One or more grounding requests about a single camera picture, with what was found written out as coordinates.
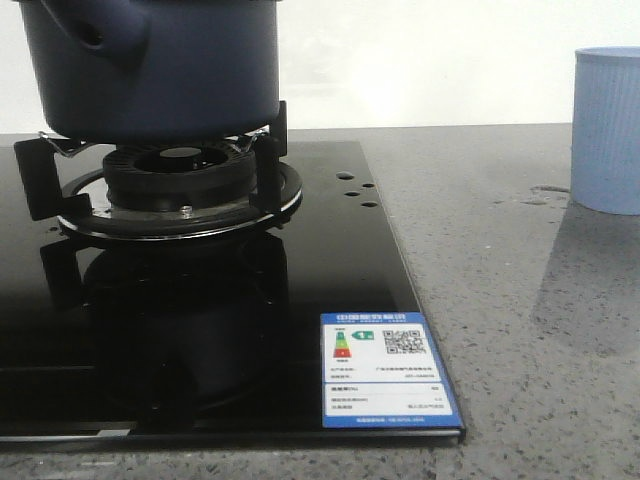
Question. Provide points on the light blue ribbed cup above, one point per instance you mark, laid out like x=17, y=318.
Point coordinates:
x=605, y=130

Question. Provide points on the dark blue cooking pot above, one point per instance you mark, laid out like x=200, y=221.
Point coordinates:
x=134, y=72

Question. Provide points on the blue energy label sticker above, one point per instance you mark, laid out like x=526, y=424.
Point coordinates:
x=381, y=370

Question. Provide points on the black pot support grate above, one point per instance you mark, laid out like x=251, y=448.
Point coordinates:
x=83, y=209

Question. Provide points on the black glass gas stove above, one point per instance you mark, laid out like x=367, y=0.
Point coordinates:
x=206, y=341

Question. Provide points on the black gas burner head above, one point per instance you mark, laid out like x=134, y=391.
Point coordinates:
x=161, y=178

